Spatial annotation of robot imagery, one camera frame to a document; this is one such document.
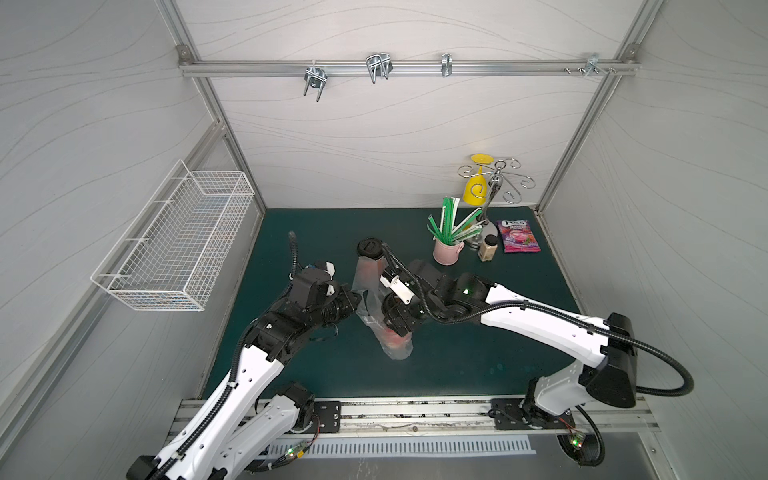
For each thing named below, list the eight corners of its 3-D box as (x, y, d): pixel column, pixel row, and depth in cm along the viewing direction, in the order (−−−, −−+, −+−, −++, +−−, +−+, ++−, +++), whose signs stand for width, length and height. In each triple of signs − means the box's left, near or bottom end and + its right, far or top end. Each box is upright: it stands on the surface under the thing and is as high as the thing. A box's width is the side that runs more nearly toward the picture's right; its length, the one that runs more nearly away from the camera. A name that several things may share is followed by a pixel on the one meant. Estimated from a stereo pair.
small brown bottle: (480, 261, 107) (487, 244, 99) (477, 251, 110) (484, 234, 102) (491, 261, 107) (499, 244, 99) (488, 251, 110) (495, 234, 102)
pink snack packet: (503, 253, 111) (507, 246, 107) (495, 226, 119) (498, 219, 116) (537, 253, 111) (541, 246, 107) (526, 226, 120) (529, 219, 116)
